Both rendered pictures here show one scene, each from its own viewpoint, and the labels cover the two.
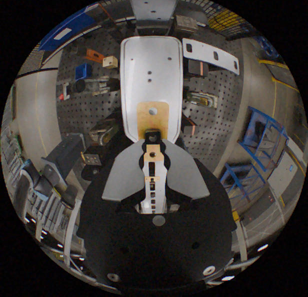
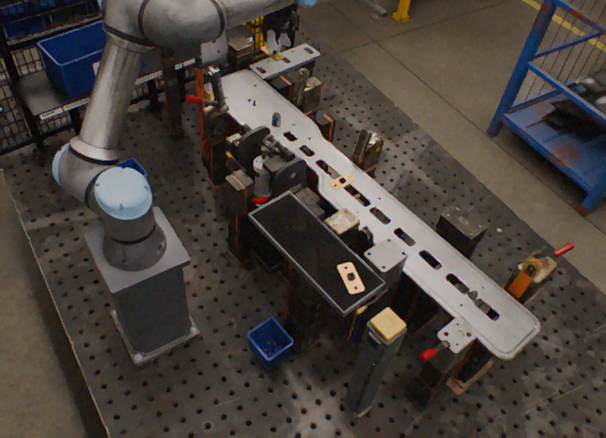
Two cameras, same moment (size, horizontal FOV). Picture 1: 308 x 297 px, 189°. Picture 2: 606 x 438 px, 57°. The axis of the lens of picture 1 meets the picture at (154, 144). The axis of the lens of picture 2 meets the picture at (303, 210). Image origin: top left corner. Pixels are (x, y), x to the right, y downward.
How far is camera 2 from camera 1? 1.80 m
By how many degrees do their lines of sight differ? 65
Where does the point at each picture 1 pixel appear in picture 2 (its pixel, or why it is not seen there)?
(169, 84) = (271, 99)
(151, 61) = (243, 93)
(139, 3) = not seen: hidden behind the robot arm
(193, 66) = (278, 83)
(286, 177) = not seen: outside the picture
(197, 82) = not seen: hidden behind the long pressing
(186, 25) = (243, 47)
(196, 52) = (270, 69)
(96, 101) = (183, 220)
